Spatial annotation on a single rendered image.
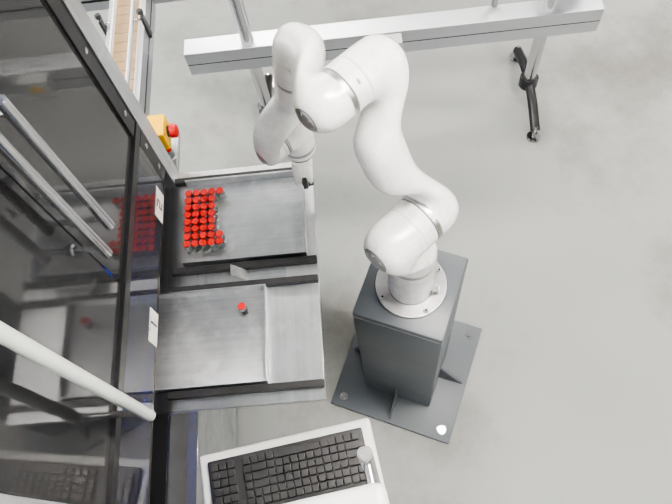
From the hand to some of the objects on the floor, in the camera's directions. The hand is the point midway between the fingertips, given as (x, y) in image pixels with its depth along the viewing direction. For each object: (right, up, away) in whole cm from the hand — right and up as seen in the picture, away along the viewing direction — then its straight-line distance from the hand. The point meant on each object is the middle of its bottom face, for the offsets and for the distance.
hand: (307, 179), depth 187 cm
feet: (+93, +50, +118) cm, 158 cm away
